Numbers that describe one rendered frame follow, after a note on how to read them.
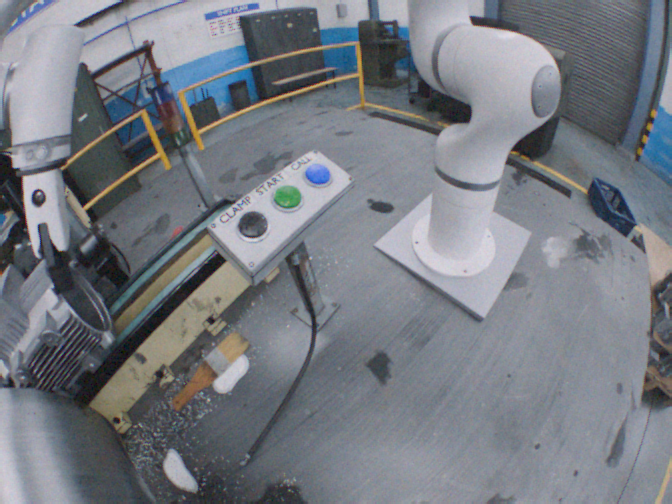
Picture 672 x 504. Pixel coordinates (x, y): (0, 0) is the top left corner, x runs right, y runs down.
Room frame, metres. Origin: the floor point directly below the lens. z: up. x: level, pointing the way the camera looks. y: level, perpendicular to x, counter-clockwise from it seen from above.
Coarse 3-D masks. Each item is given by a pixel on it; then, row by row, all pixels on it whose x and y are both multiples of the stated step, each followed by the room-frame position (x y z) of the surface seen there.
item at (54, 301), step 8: (48, 296) 0.13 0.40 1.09; (56, 296) 0.13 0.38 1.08; (48, 304) 0.12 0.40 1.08; (56, 304) 0.13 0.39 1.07; (104, 336) 0.13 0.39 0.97; (112, 336) 0.14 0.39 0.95; (104, 344) 0.12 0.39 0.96; (112, 344) 0.13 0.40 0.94; (0, 360) 0.02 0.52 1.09; (0, 368) 0.00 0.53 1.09; (8, 368) 0.01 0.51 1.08; (8, 376) 0.00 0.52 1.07
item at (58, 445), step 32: (0, 416) -0.04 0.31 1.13; (32, 416) -0.03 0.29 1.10; (64, 416) -0.01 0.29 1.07; (96, 416) 0.00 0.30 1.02; (0, 448) -0.07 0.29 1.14; (32, 448) -0.05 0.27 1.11; (64, 448) -0.04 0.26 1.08; (96, 448) -0.03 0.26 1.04; (0, 480) -0.09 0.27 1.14; (32, 480) -0.08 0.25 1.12; (64, 480) -0.07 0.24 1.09; (96, 480) -0.06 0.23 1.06; (128, 480) -0.06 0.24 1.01
